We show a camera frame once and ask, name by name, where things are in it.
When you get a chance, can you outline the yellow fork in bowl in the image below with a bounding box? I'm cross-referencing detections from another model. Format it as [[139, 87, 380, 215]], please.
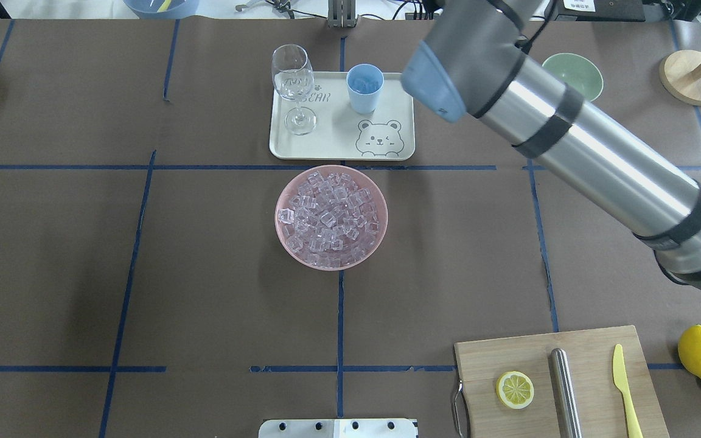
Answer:
[[156, 0, 172, 13]]

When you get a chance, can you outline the wooden cup stand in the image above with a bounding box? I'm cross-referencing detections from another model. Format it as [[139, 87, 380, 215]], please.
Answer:
[[659, 0, 701, 106]]

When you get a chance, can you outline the half lemon slice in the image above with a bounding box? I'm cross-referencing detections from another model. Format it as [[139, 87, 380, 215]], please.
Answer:
[[496, 370, 535, 409]]

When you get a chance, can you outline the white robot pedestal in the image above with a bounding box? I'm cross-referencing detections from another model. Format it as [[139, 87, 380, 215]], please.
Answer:
[[258, 418, 419, 437]]

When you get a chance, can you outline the pink bowl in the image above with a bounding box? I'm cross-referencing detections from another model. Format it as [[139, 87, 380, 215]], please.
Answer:
[[274, 165, 389, 271]]

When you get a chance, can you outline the steel rod handle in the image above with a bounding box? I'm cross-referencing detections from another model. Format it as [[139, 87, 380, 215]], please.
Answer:
[[549, 347, 582, 437]]

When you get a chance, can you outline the blue plastic cup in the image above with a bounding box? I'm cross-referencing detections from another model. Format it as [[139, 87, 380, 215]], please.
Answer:
[[347, 63, 385, 114]]

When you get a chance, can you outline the yellow plastic knife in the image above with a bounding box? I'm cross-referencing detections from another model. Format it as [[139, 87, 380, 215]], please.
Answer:
[[612, 344, 643, 437]]

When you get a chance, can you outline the wooden cutting board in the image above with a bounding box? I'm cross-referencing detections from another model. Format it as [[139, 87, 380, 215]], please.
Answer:
[[454, 326, 669, 437]]

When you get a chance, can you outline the clear wine glass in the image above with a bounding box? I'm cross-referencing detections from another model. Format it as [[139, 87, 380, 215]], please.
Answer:
[[271, 44, 317, 136]]

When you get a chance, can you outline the aluminium frame post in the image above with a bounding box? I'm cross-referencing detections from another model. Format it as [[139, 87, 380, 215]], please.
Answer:
[[327, 0, 358, 28]]

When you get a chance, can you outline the blue bowl on desk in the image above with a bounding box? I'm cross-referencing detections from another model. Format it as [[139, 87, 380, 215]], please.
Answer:
[[123, 0, 200, 19]]

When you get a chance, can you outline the cream bear tray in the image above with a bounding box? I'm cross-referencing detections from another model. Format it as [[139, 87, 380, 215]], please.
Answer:
[[269, 72, 416, 161]]

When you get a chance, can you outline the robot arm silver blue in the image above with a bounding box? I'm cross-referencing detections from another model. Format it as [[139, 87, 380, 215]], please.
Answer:
[[402, 1, 701, 290]]

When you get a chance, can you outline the green ceramic bowl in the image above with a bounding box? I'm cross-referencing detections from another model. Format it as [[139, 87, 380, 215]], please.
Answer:
[[542, 53, 604, 102]]

